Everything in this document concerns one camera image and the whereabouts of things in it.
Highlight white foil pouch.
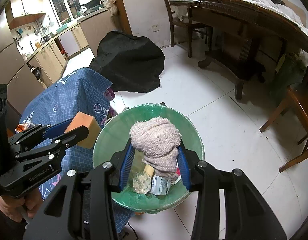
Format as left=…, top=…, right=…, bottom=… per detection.
left=150, top=175, right=171, bottom=196

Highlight yellow sponge block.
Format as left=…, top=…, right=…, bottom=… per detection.
left=65, top=112, right=101, bottom=149

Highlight orange white snack bag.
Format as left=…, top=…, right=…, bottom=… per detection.
left=15, top=123, right=31, bottom=133

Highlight small wooden block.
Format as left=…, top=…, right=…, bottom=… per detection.
left=143, top=164, right=155, bottom=178

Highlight pink knitted cloth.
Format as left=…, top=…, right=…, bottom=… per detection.
left=129, top=117, right=181, bottom=181

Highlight green lined trash bin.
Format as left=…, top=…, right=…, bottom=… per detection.
left=93, top=104, right=204, bottom=213

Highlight beige kitchen cabinets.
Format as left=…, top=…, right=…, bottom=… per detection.
left=25, top=8, right=116, bottom=85

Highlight kitchen window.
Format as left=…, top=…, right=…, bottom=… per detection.
left=50, top=0, right=82, bottom=27

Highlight person's left hand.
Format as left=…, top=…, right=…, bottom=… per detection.
left=0, top=188, right=44, bottom=223

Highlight blue checkered tablecloth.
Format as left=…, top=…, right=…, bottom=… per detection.
left=18, top=67, right=134, bottom=233

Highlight grey refrigerator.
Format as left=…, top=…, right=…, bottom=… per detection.
left=0, top=11, right=44, bottom=114

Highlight black cloth covered object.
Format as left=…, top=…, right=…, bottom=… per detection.
left=89, top=31, right=165, bottom=93

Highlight black wok on stove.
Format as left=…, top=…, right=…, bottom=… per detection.
left=79, top=0, right=101, bottom=9

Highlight dark wooden dining table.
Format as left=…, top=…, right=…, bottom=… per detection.
left=169, top=0, right=308, bottom=100

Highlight dark wooden chair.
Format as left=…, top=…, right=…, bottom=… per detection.
left=164, top=0, right=213, bottom=57

